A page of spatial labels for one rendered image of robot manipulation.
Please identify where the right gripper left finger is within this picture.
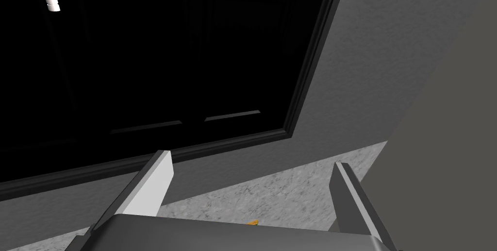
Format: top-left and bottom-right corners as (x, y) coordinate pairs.
(92, 150), (174, 231)

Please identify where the black panelled door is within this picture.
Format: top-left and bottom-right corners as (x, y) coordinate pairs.
(0, 0), (334, 184)

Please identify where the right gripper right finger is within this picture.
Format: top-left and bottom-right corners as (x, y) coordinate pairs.
(329, 161), (398, 251)

